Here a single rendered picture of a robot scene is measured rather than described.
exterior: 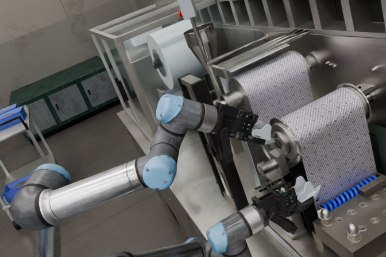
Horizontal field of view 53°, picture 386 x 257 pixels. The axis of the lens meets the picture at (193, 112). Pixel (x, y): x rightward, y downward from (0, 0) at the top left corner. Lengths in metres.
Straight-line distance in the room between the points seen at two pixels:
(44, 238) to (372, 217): 0.94
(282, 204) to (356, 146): 0.30
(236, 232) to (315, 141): 0.34
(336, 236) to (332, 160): 0.22
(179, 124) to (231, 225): 0.31
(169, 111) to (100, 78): 5.80
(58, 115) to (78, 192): 5.79
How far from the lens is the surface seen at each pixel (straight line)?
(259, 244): 1.38
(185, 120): 0.99
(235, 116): 1.07
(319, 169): 1.19
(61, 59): 8.56
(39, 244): 1.31
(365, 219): 1.19
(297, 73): 1.36
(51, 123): 6.79
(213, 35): 1.72
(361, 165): 1.29
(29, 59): 8.53
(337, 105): 1.19
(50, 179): 1.17
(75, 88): 6.71
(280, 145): 1.16
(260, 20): 1.79
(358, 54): 1.30
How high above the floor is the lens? 1.81
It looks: 20 degrees down
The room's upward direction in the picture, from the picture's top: 21 degrees counter-clockwise
